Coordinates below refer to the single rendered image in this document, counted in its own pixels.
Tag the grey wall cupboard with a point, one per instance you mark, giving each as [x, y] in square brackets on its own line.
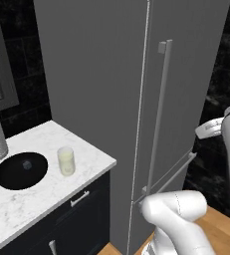
[2, 66]

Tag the dark cupboard door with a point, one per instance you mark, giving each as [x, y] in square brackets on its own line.
[80, 239]

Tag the dark drawer front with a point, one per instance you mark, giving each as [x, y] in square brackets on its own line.
[93, 209]

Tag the black bowl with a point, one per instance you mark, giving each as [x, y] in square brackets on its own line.
[10, 177]

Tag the grey fridge door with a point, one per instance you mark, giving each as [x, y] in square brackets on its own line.
[189, 83]

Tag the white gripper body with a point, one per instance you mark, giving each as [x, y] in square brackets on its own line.
[208, 128]

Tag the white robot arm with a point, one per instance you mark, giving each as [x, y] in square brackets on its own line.
[179, 219]

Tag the glass of lemonade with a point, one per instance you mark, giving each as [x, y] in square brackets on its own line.
[66, 162]

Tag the grey fridge drawer front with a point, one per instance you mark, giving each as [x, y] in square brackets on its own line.
[136, 229]

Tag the grey fridge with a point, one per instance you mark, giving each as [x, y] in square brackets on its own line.
[93, 83]

